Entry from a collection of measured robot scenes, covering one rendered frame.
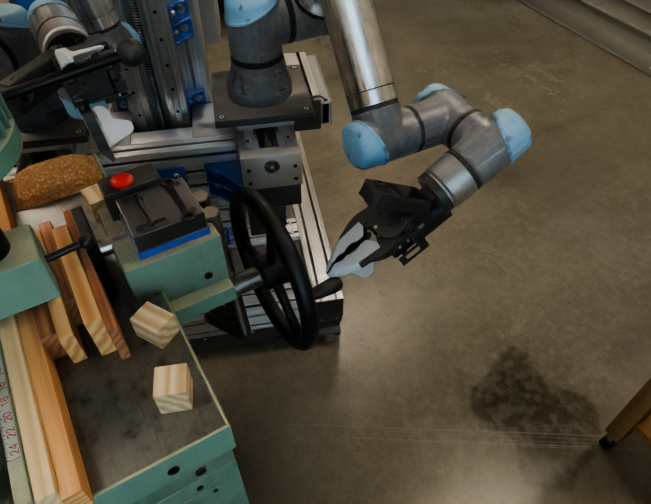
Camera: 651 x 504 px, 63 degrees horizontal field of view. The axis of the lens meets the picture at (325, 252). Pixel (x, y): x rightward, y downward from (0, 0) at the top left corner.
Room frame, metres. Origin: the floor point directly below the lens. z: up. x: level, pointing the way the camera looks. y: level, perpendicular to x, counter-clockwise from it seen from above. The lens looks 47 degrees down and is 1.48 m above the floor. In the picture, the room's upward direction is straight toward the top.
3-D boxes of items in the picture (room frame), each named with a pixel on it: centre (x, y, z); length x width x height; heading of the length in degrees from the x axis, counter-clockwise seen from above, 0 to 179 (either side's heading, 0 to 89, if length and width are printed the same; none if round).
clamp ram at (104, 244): (0.51, 0.29, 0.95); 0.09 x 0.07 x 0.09; 31
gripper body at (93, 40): (0.73, 0.35, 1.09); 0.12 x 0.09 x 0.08; 31
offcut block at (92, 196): (0.63, 0.35, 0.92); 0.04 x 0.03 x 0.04; 37
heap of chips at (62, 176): (0.70, 0.45, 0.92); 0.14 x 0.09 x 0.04; 121
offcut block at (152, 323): (0.39, 0.22, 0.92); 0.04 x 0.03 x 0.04; 61
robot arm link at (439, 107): (0.74, -0.19, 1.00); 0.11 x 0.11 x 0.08; 28
